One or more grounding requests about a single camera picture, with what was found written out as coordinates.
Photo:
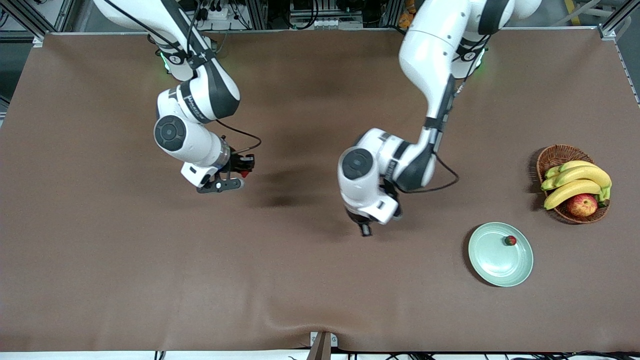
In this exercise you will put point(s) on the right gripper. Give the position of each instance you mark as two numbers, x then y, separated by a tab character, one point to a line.
240	163

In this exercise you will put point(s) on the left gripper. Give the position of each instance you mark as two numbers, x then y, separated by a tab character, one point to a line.
365	228

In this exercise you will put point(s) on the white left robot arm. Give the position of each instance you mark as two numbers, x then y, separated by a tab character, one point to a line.
430	55

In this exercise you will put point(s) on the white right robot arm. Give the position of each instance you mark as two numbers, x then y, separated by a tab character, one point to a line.
210	95

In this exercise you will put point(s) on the pale green plate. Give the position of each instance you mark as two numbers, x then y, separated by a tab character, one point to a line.
495	262

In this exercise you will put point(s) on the brown table mat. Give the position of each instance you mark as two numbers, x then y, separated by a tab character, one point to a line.
200	280

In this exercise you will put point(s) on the metal pole clamp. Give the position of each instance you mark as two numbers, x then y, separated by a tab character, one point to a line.
322	347

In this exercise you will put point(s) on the white power strip with plugs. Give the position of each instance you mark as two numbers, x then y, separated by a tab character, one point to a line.
217	12

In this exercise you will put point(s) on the brown wicker basket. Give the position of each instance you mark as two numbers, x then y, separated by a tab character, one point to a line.
557	156

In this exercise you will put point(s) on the yellow banana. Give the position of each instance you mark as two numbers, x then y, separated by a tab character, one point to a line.
585	174
570	165
570	191

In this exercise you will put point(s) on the bag of orange bread rolls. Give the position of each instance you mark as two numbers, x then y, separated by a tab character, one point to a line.
406	20

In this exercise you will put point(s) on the red apple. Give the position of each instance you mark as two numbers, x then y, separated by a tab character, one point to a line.
582	205

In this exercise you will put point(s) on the aluminium frame strut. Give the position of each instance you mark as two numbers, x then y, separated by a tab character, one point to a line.
607	31
37	39

